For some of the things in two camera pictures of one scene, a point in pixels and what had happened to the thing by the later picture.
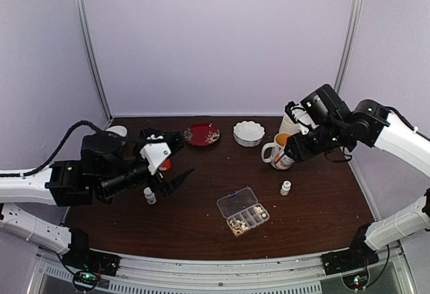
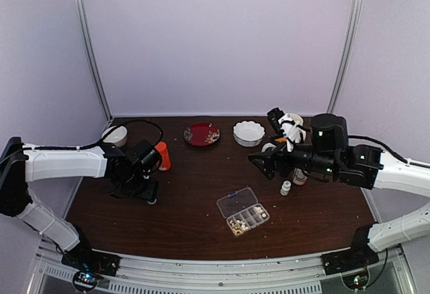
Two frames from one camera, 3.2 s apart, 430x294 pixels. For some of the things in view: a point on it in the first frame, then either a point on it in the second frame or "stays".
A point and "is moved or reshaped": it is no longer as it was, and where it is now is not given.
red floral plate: (201, 134) stays
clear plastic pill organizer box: (242, 210) stays
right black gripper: (302, 152) → (278, 154)
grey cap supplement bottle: (285, 162) is moved or reshaped
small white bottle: (285, 188) stays
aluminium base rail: (47, 274) stays
